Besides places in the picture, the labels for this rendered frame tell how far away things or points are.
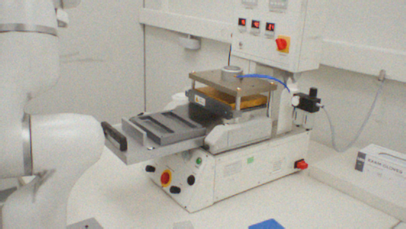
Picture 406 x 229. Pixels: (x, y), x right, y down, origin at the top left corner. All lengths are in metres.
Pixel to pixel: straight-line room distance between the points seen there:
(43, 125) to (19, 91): 0.07
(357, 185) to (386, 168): 0.13
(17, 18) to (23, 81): 0.10
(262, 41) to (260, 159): 0.42
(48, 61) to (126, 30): 2.08
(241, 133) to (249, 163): 0.12
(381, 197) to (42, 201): 1.03
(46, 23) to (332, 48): 1.21
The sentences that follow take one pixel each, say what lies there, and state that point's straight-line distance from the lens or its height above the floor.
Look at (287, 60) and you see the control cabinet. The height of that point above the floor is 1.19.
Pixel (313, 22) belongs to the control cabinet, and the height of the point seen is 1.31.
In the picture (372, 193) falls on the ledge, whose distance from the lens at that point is 1.39.
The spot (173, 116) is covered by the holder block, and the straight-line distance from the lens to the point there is 1.31.
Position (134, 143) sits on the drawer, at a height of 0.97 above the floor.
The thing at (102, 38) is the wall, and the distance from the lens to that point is 2.70.
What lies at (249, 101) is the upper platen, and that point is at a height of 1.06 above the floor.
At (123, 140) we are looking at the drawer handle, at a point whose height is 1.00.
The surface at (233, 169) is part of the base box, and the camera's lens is 1.24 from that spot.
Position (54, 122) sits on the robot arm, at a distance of 0.72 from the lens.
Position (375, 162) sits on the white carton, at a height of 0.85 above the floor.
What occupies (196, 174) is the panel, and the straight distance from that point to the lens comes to 1.20.
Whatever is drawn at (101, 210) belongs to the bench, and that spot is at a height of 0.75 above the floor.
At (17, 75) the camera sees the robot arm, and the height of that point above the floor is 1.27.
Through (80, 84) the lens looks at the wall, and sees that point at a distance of 2.70.
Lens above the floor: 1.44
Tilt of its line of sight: 20 degrees down
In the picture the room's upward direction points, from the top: 3 degrees clockwise
